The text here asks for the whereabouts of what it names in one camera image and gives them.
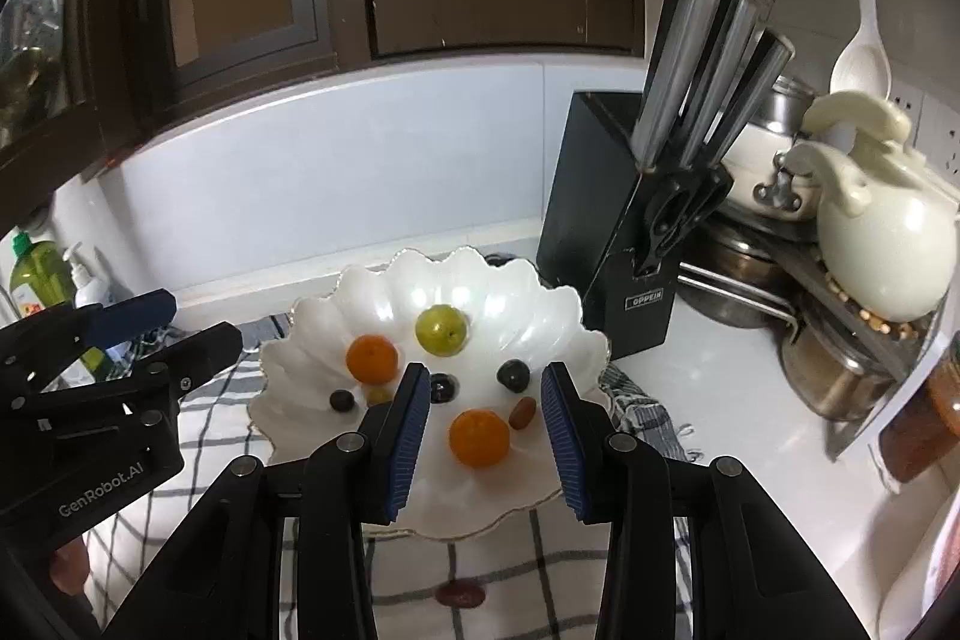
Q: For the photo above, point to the black kitchen shears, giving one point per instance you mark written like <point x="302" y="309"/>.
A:
<point x="675" y="212"/>

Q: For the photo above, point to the dark grape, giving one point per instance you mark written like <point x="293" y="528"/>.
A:
<point x="512" y="375"/>
<point x="343" y="400"/>
<point x="442" y="387"/>

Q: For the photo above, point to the small steel pot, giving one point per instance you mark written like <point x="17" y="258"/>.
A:
<point x="780" y="104"/>

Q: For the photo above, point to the steel cooking pot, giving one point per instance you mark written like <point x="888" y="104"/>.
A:
<point x="739" y="280"/>
<point x="832" y="370"/>

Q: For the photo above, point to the green plum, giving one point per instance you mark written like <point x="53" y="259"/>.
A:
<point x="442" y="329"/>

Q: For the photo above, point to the white scalloped bowl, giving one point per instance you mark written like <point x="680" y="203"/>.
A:
<point x="487" y="302"/>

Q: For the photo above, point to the person's left hand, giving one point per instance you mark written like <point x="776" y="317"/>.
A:
<point x="71" y="565"/>

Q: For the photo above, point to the white pot with metal clasp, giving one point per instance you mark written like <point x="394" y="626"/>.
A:
<point x="757" y="160"/>

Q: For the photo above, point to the white ceramic teapot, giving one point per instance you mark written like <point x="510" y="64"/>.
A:
<point x="877" y="242"/>

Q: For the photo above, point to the white plastic rice spoon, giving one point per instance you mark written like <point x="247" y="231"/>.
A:
<point x="862" y="63"/>

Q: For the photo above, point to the white corner shelf rack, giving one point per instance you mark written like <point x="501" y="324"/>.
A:
<point x="904" y="396"/>

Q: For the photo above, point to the glass jar of brown sauce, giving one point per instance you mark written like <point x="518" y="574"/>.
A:
<point x="930" y="430"/>

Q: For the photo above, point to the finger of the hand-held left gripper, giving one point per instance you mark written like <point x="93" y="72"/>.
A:
<point x="127" y="317"/>
<point x="202" y="351"/>

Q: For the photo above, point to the white wall outlet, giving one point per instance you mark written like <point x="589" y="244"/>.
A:
<point x="946" y="145"/>
<point x="910" y="102"/>

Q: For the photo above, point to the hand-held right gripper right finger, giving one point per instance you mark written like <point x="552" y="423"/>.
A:
<point x="566" y="437"/>

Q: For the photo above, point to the black knife block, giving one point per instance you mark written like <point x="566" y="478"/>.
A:
<point x="592" y="197"/>

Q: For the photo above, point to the red date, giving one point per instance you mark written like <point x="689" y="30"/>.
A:
<point x="523" y="413"/>
<point x="461" y="593"/>

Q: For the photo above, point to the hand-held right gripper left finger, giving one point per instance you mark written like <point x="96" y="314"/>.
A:
<point x="409" y="437"/>

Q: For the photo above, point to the small orange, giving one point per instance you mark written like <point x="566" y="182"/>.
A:
<point x="371" y="359"/>
<point x="480" y="437"/>

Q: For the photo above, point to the black white checkered cloth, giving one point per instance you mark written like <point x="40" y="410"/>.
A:
<point x="487" y="565"/>

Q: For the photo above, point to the green dish soap bottle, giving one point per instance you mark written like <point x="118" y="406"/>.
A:
<point x="37" y="276"/>

